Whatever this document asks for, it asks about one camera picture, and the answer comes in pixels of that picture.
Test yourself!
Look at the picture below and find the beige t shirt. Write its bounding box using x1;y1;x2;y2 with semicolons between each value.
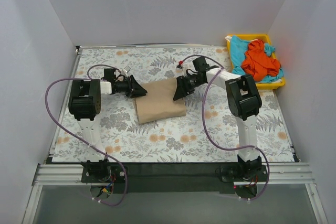
134;78;186;124

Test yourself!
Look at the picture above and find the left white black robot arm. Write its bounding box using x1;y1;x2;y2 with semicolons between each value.
68;67;148;182

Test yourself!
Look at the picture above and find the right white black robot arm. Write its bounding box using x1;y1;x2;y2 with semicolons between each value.
173;55;264;182

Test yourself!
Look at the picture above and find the floral patterned table mat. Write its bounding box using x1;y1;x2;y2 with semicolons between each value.
51;46;300;164

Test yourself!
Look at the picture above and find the turquoise t shirt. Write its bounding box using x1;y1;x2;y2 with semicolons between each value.
226;35;284;84

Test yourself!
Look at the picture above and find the orange t shirt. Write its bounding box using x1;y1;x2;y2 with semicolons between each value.
241;39;281;82

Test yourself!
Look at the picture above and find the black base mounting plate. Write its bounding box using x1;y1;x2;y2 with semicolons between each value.
81;162;267;194

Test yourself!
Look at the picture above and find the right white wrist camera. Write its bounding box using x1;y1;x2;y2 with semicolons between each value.
175;61;193;76

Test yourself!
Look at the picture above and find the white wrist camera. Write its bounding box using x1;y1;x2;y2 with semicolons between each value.
116;66;131;79
175;61;193;76

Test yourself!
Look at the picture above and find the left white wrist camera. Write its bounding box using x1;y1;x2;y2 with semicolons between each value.
116;66;131;79

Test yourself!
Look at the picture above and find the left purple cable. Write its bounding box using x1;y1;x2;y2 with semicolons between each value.
45;64;129;207

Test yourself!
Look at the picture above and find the aluminium frame rail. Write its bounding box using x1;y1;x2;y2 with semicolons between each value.
33;163;316;186

